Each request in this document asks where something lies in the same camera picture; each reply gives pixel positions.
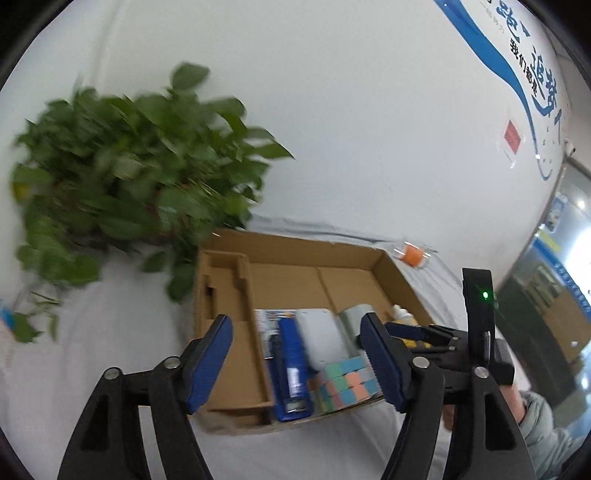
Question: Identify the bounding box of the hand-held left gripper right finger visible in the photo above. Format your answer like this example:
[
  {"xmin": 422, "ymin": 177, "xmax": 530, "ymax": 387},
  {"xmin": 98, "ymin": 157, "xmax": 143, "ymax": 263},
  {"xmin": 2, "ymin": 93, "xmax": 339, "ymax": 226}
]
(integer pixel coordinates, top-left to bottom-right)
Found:
[{"xmin": 359, "ymin": 313, "xmax": 539, "ymax": 480}]

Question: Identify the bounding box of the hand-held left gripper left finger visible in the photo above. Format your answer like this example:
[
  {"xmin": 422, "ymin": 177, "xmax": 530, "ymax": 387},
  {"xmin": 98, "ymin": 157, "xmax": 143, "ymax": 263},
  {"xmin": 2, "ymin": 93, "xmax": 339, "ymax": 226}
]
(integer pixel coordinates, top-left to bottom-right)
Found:
[{"xmin": 58, "ymin": 314, "xmax": 234, "ymax": 480}]

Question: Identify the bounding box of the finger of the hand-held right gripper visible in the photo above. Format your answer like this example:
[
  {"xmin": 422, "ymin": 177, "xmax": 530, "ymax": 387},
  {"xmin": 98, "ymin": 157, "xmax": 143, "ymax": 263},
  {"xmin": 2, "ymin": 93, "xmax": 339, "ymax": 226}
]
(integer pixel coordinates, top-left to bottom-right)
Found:
[
  {"xmin": 384, "ymin": 322, "xmax": 468, "ymax": 341},
  {"xmin": 409, "ymin": 339, "xmax": 469, "ymax": 370}
]

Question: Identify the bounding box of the white spray bottle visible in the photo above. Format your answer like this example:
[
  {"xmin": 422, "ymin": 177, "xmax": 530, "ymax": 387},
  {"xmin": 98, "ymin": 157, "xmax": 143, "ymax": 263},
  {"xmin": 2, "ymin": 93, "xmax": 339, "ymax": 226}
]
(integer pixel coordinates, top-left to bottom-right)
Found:
[{"xmin": 392, "ymin": 304, "xmax": 417, "ymax": 329}]

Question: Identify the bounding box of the pastel puzzle cube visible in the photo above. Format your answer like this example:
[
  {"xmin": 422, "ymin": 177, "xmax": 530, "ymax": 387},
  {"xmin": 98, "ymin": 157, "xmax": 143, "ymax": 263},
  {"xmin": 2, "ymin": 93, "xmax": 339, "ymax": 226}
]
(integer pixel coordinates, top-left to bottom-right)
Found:
[{"xmin": 308, "ymin": 354, "xmax": 385, "ymax": 414}]

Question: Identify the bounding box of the pale green roll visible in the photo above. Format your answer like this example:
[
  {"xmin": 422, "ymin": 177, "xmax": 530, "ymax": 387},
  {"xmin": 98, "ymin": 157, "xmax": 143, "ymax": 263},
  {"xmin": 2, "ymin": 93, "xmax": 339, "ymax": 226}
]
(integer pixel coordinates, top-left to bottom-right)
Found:
[{"xmin": 337, "ymin": 303, "xmax": 377, "ymax": 356}]

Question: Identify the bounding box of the white plastic device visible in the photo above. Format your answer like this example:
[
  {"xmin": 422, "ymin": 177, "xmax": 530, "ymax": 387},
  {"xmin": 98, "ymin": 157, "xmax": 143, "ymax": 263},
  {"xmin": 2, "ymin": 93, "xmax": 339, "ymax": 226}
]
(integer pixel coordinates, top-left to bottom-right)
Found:
[{"xmin": 294, "ymin": 308, "xmax": 348, "ymax": 373}]

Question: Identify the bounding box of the blue stapler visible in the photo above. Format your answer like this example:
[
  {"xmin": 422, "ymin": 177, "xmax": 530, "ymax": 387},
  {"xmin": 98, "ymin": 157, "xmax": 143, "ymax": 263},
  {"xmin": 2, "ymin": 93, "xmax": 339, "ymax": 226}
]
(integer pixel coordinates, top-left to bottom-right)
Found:
[{"xmin": 269, "ymin": 318, "xmax": 315, "ymax": 422}]

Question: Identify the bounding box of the large cardboard box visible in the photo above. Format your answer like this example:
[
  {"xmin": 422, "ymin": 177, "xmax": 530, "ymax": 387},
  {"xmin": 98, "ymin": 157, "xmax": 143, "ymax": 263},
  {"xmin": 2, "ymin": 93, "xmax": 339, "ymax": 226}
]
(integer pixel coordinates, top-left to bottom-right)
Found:
[{"xmin": 193, "ymin": 228, "xmax": 437, "ymax": 432}]

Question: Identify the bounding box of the person's right forearm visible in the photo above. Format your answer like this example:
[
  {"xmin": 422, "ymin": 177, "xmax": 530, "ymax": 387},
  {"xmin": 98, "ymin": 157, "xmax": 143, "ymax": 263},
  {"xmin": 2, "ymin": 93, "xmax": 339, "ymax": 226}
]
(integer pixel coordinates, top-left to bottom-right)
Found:
[{"xmin": 519, "ymin": 390, "xmax": 589, "ymax": 478}]

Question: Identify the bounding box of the person's right hand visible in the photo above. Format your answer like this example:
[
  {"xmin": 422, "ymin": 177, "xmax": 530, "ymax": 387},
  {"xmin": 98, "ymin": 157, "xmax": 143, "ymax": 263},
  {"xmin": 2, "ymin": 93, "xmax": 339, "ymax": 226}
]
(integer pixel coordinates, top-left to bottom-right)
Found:
[{"xmin": 499, "ymin": 384, "xmax": 528, "ymax": 423}]

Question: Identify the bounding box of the glass door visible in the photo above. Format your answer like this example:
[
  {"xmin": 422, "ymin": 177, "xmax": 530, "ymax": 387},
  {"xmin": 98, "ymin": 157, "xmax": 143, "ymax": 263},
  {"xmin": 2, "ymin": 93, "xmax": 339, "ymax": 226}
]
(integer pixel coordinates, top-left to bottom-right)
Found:
[{"xmin": 496, "ymin": 157, "xmax": 591, "ymax": 384}]

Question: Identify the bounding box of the grey tablecloth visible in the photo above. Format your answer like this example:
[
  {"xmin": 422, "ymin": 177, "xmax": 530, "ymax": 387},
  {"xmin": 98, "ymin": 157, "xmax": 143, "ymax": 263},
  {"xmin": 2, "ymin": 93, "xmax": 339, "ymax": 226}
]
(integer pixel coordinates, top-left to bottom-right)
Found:
[{"xmin": 0, "ymin": 215, "xmax": 532, "ymax": 480}]

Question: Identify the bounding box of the green potted plant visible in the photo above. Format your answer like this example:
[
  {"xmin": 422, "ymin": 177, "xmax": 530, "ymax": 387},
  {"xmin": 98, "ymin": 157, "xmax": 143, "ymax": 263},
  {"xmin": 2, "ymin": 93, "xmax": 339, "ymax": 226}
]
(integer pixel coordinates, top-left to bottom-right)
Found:
[{"xmin": 11, "ymin": 62, "xmax": 296, "ymax": 344}]

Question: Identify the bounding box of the red wall sign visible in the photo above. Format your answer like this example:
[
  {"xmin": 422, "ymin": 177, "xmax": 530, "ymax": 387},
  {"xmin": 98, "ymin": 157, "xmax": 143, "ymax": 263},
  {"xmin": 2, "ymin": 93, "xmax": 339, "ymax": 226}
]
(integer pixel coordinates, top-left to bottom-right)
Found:
[{"xmin": 501, "ymin": 117, "xmax": 526, "ymax": 168}]

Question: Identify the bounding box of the blue wall decal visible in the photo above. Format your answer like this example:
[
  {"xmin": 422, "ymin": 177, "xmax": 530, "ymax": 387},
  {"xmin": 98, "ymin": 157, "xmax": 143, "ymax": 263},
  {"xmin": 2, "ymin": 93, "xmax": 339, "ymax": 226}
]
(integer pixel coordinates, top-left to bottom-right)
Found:
[{"xmin": 434, "ymin": 0, "xmax": 568, "ymax": 181}]

